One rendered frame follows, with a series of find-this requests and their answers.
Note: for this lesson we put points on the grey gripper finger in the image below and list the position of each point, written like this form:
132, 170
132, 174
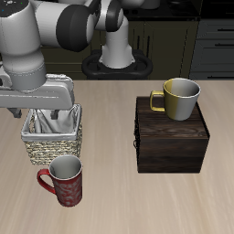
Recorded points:
15, 112
55, 114

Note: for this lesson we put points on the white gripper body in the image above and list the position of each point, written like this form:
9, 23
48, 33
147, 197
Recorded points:
45, 96

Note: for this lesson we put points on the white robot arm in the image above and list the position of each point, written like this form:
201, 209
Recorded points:
21, 36

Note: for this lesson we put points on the white woven basket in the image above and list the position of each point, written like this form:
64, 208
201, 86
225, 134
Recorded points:
55, 143

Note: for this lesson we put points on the red patterned mug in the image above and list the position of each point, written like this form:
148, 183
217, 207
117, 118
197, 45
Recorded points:
67, 182

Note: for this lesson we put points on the yellow and white mug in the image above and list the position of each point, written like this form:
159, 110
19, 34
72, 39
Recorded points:
179, 99

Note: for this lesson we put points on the dark wooden cabinet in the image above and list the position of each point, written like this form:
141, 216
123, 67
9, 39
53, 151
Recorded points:
170, 143

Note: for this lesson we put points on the dark kitchen cupboards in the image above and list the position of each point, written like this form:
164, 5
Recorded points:
189, 42

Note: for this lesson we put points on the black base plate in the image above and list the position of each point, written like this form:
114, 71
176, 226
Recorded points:
143, 68

